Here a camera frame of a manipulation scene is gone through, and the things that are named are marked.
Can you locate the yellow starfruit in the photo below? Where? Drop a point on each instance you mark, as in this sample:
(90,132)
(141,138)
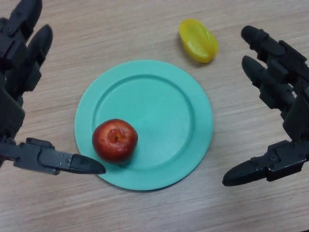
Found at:
(199,41)

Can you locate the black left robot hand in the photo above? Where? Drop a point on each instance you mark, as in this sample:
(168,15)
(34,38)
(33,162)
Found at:
(14,53)

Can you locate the green round plate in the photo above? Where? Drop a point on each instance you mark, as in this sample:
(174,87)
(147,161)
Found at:
(164,120)

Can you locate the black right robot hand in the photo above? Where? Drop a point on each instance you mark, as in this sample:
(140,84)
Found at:
(287,159)

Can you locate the red apple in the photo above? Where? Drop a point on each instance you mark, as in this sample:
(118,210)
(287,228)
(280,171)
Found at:
(114,142)

